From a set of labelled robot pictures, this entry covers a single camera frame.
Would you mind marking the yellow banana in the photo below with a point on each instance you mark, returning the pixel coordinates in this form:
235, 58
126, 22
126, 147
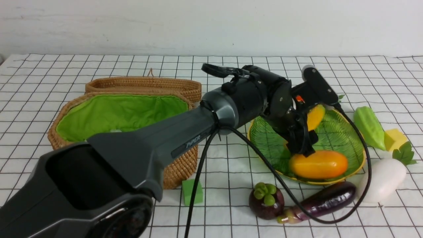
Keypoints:
315, 117

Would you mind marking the woven rattan basket green lining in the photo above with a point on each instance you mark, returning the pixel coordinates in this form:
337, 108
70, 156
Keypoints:
101, 112

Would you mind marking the purple eggplant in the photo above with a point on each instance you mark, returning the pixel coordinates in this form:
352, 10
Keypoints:
324, 202

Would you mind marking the white checkered tablecloth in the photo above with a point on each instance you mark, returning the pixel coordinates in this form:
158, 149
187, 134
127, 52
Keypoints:
35, 87

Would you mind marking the green foam cube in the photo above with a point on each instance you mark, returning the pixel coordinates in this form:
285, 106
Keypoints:
187, 190

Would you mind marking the yellow foam cube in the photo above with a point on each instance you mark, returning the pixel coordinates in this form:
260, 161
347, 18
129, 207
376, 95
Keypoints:
394, 139

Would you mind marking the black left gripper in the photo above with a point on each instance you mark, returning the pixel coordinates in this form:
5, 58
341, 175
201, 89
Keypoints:
289, 123

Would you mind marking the woven rattan basket lid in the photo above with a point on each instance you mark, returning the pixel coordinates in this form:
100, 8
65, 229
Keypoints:
191, 90

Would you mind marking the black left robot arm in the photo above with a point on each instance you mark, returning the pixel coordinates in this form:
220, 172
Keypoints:
103, 187

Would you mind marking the white radish with leaves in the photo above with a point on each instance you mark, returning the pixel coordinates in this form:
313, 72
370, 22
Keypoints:
386, 175

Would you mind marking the light green bitter gourd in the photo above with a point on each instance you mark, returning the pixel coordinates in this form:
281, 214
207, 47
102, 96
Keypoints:
370, 128

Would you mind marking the orange yellow mango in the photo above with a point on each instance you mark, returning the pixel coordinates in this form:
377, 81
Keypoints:
323, 164

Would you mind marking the green leaf-shaped glass plate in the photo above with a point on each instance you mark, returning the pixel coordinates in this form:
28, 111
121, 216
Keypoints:
334, 133

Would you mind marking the dark purple mangosteen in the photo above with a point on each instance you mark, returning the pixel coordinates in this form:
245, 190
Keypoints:
266, 201

